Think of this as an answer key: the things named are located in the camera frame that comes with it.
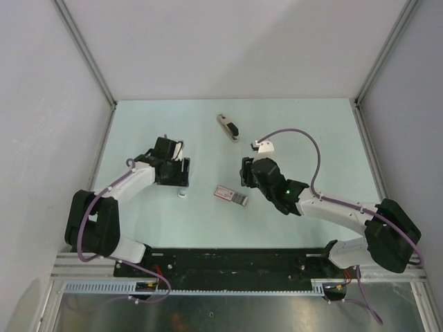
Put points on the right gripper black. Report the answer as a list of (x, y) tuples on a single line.
[(246, 173)]

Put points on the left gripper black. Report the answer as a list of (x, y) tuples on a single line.
[(181, 179)]

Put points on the beige black stapler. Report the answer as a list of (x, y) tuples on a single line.
[(230, 129)]

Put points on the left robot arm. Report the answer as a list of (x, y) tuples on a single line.
[(93, 226)]

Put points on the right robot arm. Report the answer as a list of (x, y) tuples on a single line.
[(387, 234)]

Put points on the red staple box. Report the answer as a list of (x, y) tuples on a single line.
[(231, 196)]

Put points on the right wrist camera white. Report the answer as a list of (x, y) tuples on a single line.
[(263, 149)]

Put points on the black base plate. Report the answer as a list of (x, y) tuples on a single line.
[(251, 270)]

